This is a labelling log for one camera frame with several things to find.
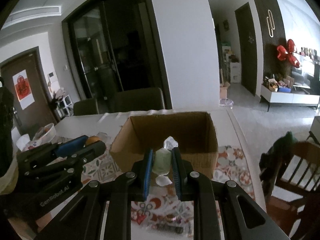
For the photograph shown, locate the round brown pastry packet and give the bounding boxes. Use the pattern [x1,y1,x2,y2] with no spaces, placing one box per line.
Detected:
[85,135,101,146]

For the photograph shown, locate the green candy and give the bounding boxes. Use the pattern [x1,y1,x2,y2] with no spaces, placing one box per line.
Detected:
[152,136,178,186]

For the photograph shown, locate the white plastic basket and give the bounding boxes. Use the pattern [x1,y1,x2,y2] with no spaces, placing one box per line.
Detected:
[33,123,56,143]

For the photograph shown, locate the floral tissue box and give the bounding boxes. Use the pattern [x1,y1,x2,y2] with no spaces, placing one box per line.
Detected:
[16,134,42,152]

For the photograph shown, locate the dark chair far left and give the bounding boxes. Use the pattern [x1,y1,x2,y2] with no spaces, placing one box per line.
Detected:
[73,98,99,116]

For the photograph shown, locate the dark chair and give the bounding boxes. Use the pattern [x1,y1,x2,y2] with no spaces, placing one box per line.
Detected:
[73,98,99,116]
[114,87,165,112]

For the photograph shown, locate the dark candy bar wrapper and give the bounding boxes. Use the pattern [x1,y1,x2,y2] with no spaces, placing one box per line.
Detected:
[152,224,184,234]

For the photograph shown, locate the brown entrance door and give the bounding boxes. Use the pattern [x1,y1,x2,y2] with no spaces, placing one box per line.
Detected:
[1,47,57,137]

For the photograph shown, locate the patterned table runner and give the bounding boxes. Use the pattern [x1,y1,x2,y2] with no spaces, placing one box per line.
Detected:
[24,135,257,238]

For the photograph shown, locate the dark garment on chair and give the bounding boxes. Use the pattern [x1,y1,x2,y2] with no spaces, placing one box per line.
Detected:
[259,131,298,181]

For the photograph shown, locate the brown cardboard box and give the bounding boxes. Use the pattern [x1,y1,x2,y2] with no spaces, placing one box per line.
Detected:
[109,112,218,179]

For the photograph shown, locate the red fu poster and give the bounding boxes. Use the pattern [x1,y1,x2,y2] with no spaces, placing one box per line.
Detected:
[12,69,35,110]

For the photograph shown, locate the dark chair far right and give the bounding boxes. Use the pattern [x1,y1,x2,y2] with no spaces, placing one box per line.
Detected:
[114,87,165,112]

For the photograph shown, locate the brown wooden chair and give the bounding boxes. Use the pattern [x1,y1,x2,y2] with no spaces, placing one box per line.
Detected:
[260,141,319,237]

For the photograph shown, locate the dark glass sliding door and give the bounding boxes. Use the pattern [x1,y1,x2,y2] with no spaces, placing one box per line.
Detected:
[62,0,172,113]

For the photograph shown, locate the white tv cabinet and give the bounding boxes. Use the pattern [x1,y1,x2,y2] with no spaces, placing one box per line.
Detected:
[260,85,319,111]

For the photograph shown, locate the red foil balloon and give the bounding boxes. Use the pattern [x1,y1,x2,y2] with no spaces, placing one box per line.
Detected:
[277,39,300,68]

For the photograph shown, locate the dark hallway door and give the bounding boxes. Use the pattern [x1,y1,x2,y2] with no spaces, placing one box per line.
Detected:
[235,3,257,95]

